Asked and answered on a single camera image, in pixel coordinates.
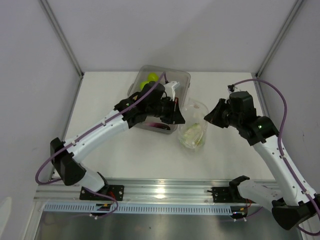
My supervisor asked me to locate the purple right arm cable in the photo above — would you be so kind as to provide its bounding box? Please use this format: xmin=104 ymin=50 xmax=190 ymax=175
xmin=231 ymin=78 xmax=320 ymax=236

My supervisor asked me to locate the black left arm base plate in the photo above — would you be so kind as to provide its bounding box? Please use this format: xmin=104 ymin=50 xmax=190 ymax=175
xmin=79 ymin=185 xmax=125 ymax=201

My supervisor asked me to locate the aluminium frame post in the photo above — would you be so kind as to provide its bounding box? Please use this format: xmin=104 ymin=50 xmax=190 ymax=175
xmin=38 ymin=0 xmax=84 ymax=79
xmin=254 ymin=0 xmax=307 ymax=78

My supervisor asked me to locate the purple eggplant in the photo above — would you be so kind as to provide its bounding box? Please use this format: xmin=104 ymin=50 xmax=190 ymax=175
xmin=146 ymin=122 xmax=171 ymax=131

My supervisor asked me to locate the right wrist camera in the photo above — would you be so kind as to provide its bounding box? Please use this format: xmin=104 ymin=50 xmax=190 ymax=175
xmin=227 ymin=84 xmax=242 ymax=94

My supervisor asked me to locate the green lime near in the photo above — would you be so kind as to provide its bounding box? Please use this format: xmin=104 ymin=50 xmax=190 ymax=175
xmin=139 ymin=80 xmax=150 ymax=91

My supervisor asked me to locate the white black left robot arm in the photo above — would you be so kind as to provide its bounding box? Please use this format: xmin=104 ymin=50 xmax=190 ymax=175
xmin=50 ymin=81 xmax=185 ymax=200

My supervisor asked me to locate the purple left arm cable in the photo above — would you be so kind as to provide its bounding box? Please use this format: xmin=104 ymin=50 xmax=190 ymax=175
xmin=34 ymin=71 xmax=168 ymax=220

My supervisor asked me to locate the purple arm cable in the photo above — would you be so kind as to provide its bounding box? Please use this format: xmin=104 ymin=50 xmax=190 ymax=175
xmin=231 ymin=78 xmax=320 ymax=236
xmin=34 ymin=71 xmax=168 ymax=220

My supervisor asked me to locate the aluminium mounting rail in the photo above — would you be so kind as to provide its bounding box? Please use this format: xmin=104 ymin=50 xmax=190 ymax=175
xmin=33 ymin=178 xmax=229 ymax=205

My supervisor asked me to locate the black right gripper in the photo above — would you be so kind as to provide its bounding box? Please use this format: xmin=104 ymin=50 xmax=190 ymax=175
xmin=204 ymin=98 xmax=242 ymax=129

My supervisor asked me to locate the grey plastic food bin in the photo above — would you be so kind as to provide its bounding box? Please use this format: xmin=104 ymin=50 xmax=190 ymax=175
xmin=127 ymin=65 xmax=191 ymax=134

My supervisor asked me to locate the left aluminium frame post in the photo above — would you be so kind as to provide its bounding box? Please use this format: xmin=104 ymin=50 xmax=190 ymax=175
xmin=38 ymin=0 xmax=84 ymax=79

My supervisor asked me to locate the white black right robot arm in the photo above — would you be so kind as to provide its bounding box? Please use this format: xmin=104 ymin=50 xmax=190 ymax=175
xmin=204 ymin=91 xmax=320 ymax=230

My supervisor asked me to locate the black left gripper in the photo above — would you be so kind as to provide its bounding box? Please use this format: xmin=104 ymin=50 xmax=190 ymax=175
xmin=147 ymin=96 xmax=185 ymax=125

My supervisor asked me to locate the right aluminium frame post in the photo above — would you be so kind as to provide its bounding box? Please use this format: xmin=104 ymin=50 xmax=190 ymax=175
xmin=254 ymin=0 xmax=307 ymax=78

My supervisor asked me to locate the white slotted cable duct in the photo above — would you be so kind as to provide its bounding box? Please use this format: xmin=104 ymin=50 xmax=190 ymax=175
xmin=43 ymin=202 xmax=233 ymax=215

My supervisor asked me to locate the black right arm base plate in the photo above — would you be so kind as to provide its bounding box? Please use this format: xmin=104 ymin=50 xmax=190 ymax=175
xmin=207 ymin=186 xmax=255 ymax=204

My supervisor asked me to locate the clear dotted zip bag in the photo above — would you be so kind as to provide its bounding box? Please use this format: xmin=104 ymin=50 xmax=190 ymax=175
xmin=177 ymin=98 xmax=209 ymax=152

